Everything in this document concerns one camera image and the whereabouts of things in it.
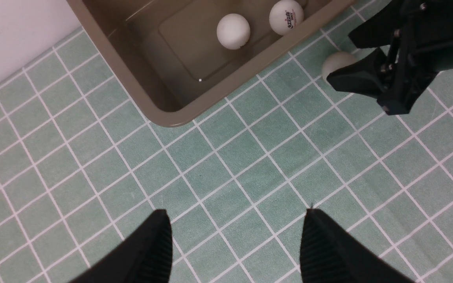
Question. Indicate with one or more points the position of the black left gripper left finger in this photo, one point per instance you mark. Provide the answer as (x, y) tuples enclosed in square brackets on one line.
[(143, 257)]

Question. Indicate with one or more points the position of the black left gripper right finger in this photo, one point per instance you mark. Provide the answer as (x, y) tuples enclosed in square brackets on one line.
[(328, 254)]

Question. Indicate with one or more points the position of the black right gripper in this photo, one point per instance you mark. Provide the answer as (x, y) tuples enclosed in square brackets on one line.
[(421, 36)]

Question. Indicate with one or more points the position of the white ping-pong ball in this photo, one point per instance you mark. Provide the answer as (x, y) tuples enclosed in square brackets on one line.
[(233, 31), (285, 15), (336, 61)]

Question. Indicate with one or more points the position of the olive green plastic bin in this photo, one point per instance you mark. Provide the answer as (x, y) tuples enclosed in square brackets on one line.
[(167, 57)]

